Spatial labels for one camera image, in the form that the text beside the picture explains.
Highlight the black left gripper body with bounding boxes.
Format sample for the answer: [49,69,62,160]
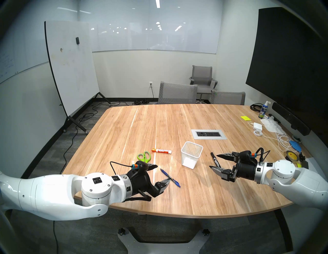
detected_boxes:
[127,169,157,197]

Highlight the green handled scissors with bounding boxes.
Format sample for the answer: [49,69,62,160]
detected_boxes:
[137,151,151,164]

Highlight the grey office chair with armrests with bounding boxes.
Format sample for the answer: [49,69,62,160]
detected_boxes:
[189,65,218,103]

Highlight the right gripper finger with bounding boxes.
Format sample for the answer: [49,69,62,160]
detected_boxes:
[209,165,237,183]
[217,152,240,162]

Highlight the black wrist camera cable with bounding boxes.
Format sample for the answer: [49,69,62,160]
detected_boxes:
[256,147,271,163]
[110,161,135,177]

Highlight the white charger cable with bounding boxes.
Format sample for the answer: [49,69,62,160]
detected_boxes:
[247,122,292,152]

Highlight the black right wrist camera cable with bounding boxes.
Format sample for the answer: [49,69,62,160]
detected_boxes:
[256,147,271,163]

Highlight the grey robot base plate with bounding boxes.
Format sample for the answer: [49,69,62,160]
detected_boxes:
[117,227,210,254]

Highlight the black left wrist camera cable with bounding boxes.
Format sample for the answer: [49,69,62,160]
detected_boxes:
[110,161,135,177]

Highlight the side wall glass board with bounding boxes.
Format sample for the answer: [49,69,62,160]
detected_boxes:
[0,26,49,83]

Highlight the black video sound bar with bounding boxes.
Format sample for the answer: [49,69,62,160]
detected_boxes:
[272,102,311,136]

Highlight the large wall glass board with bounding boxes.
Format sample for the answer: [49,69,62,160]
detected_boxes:
[77,0,223,55]

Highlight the crumpled white tissue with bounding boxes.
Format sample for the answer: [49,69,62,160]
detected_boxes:
[261,118,286,135]

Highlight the white mesh pen holder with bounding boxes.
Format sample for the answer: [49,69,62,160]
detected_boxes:
[181,141,203,170]

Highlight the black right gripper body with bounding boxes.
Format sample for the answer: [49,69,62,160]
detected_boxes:
[234,159,258,183]

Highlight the grey mesh office chair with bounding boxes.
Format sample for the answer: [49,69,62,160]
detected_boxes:
[158,81,198,104]
[211,90,246,105]

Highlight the long black floor cable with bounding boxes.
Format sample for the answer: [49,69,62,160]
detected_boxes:
[60,101,121,174]

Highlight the large black wall screen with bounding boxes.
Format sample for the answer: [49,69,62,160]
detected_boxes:
[245,6,328,136]

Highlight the Expo cleaner spray bottle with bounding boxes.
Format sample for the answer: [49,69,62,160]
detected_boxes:
[258,100,269,119]

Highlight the black permanent marker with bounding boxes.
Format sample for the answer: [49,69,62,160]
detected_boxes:
[210,152,221,168]

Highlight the blue ballpoint pen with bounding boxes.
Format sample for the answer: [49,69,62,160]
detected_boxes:
[160,168,181,188]

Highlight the rolling whiteboard on stand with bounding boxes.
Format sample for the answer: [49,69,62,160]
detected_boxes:
[44,20,112,135]

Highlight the grey table outlet panel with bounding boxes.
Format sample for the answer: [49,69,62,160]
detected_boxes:
[191,129,227,140]

